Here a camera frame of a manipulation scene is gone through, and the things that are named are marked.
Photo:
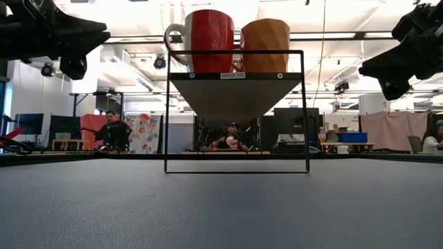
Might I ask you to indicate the grey chair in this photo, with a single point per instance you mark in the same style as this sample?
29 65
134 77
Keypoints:
415 143

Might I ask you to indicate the black cabinet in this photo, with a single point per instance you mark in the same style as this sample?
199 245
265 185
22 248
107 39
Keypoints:
294 121

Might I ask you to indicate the black ceiling spotlight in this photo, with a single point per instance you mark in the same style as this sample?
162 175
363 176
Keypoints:
47 70
160 63
342 86

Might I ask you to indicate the blue-grey table mat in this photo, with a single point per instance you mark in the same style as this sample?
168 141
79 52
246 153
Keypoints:
311 207

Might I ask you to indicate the person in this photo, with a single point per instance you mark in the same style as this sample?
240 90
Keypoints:
230 140
432 143
111 117

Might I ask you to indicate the black divider panel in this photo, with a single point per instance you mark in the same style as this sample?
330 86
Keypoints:
64 124

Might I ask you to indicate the red and white mug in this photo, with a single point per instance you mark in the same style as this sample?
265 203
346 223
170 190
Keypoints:
211 41

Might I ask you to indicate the blue plastic bin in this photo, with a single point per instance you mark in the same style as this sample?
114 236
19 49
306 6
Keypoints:
353 137

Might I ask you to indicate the red bar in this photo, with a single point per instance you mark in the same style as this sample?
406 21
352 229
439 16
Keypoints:
15 134

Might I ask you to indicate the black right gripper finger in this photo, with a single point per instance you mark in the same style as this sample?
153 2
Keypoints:
391 72
398 58

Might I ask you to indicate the wooden bench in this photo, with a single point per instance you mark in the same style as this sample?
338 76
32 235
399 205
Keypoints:
360 144

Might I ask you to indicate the dark computer monitor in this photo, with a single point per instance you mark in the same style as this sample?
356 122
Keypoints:
29 124

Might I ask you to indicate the beige hanging cloth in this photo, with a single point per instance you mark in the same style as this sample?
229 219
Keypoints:
387 131

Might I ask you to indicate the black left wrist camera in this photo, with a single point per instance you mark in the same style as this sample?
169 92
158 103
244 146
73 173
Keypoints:
73 67

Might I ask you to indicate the orange faceted mug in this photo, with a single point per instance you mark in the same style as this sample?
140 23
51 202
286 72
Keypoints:
264 45

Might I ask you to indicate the long ceiling light fixture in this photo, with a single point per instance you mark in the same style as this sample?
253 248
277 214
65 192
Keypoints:
328 35

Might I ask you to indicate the stack of bowls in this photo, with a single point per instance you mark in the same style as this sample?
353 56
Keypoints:
332 137

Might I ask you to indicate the floral print cloth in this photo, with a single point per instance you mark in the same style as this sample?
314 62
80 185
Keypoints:
145 131

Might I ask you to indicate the salmon red cloth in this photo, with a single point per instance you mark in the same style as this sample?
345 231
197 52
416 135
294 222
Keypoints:
88 121

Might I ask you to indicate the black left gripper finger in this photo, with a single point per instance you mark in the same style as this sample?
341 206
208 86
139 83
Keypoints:
86 27
90 38

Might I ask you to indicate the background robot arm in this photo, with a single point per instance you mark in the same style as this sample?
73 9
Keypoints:
90 130

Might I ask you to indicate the black aluminium table frame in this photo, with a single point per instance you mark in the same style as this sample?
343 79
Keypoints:
69 159

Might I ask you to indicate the small wooden table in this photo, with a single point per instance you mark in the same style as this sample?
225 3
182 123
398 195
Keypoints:
65 141

